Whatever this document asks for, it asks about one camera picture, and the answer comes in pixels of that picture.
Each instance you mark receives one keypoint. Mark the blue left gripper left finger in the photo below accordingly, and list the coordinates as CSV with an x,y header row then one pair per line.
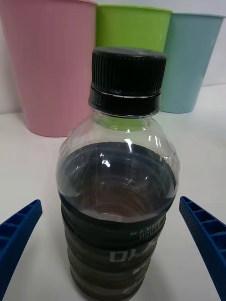
x,y
14,237

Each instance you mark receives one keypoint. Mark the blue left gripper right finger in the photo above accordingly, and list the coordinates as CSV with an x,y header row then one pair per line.
x,y
209,232

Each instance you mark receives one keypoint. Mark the dark drink bottle black cap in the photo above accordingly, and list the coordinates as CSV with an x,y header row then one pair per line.
x,y
117,200

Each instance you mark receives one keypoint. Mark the pale blue plastic bin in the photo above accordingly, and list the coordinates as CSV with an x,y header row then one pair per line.
x,y
188,65

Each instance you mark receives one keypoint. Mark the pink plastic bin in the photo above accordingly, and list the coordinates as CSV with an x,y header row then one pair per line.
x,y
51,70

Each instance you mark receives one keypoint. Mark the green plastic bin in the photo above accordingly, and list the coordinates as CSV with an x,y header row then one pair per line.
x,y
131,28

